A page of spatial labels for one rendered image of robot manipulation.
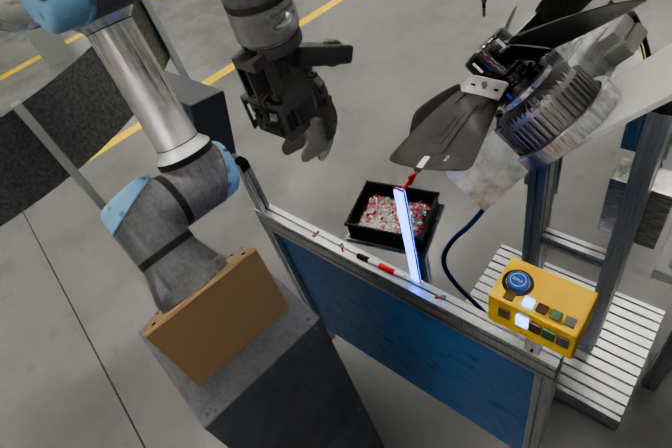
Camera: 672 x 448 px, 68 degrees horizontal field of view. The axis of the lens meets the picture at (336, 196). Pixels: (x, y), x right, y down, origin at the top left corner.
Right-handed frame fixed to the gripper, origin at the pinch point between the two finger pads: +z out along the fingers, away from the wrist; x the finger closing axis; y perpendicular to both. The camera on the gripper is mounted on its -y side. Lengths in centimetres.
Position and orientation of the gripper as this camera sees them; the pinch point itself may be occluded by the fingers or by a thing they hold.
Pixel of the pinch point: (322, 149)
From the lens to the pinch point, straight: 73.2
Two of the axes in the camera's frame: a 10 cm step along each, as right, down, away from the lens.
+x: 7.7, 3.3, -5.4
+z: 2.2, 6.7, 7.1
